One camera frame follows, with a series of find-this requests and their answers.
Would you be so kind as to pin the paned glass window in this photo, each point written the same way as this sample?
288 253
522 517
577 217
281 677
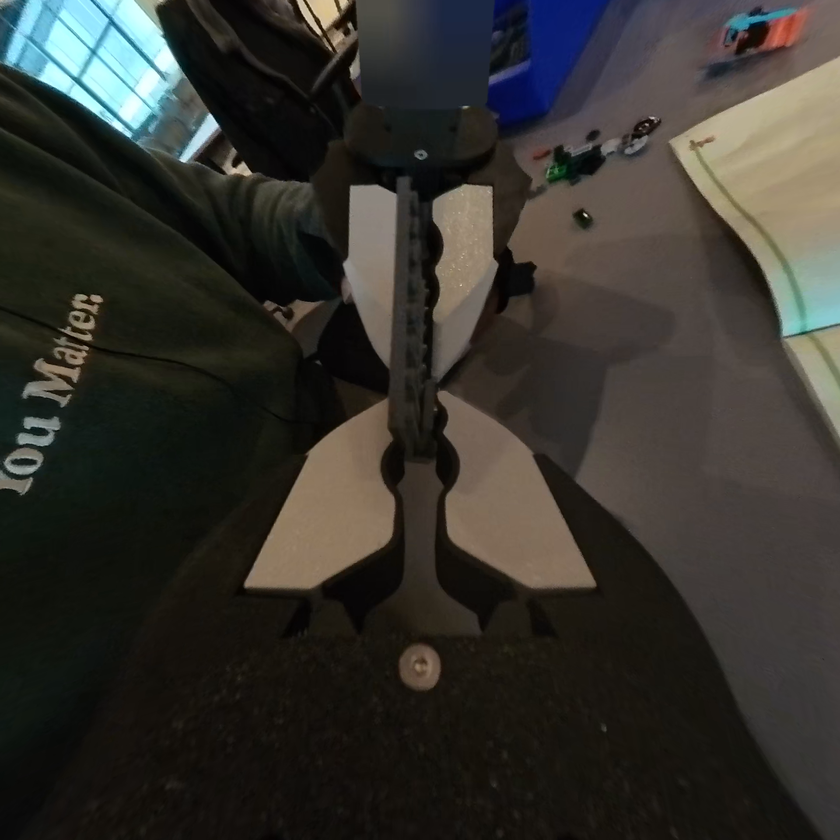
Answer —
98 59

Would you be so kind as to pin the small dark green brick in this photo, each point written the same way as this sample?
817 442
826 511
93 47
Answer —
583 218

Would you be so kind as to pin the grey desk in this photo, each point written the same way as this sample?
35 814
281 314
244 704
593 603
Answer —
656 328

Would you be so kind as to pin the green black brick cluster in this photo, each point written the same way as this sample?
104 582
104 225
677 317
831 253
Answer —
568 164

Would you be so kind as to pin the person's dark green sweatshirt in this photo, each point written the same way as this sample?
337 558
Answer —
131 394

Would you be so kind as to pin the blue plastic bin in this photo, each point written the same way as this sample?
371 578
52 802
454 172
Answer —
558 59

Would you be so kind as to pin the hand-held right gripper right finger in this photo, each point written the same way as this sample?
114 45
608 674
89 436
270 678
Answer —
518 518

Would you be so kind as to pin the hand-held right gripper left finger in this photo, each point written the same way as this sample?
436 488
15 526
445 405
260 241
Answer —
328 518

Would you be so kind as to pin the small orange toy piece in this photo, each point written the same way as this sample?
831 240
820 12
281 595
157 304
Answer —
761 36

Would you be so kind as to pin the dark grey studded brick plate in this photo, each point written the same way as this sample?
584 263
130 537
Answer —
405 315

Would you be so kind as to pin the white black round brick piece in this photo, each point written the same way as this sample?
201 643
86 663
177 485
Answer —
640 134

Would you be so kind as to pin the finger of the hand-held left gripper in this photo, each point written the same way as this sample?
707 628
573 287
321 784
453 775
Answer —
371 262
469 262

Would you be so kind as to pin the open instruction booklet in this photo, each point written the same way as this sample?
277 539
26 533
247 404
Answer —
774 216

